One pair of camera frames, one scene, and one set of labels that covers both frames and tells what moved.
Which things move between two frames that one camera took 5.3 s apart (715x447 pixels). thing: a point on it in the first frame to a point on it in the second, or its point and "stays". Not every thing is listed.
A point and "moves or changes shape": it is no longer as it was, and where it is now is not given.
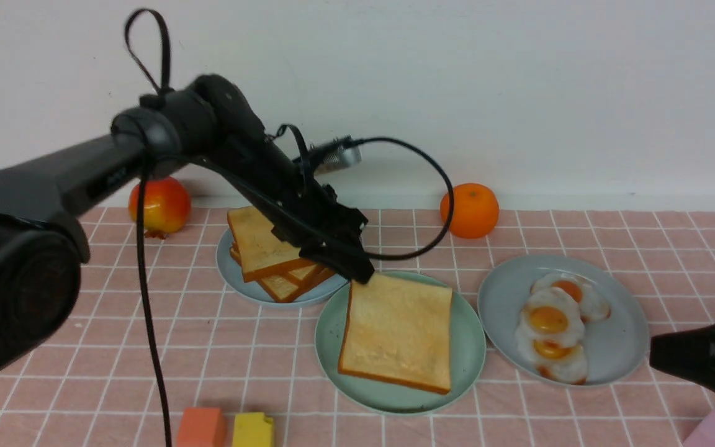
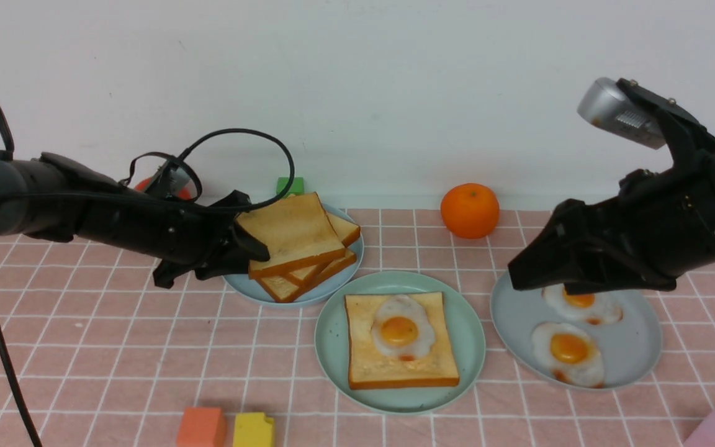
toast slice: (398, 332) moves or changes shape
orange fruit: (476, 210) stays
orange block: (202, 427) stays
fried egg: (552, 314) to (401, 328)
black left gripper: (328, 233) to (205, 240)
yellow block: (252, 429) stays
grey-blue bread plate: (326, 288) stays
